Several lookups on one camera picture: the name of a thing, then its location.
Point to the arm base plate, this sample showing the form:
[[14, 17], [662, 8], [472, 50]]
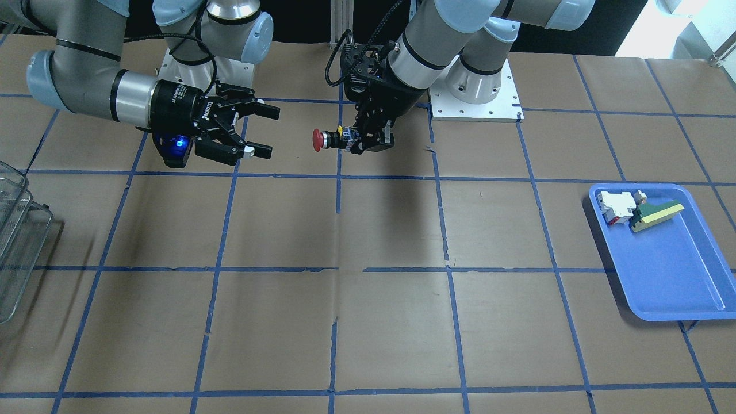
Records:
[[229, 71], [460, 95]]

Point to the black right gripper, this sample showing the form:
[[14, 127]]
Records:
[[174, 108]]

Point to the green yellow terminal block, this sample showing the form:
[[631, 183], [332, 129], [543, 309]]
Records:
[[647, 215]]

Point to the aluminium profile post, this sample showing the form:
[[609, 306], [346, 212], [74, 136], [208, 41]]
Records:
[[340, 19]]

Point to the black wrist camera blue light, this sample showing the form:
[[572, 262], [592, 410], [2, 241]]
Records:
[[173, 148]]

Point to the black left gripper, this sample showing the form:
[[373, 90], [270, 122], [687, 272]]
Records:
[[406, 103]]

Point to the wire mesh shelf basket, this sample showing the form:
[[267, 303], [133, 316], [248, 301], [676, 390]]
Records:
[[24, 229]]

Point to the white circuit breaker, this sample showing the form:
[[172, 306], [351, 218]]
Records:
[[619, 208]]

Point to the red emergency stop button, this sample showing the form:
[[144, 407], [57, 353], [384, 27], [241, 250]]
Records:
[[339, 139]]

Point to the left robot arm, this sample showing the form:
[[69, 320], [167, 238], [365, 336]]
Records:
[[468, 41]]

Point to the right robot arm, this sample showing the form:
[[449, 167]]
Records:
[[83, 74]]

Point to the blue plastic tray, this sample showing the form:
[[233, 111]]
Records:
[[672, 271]]

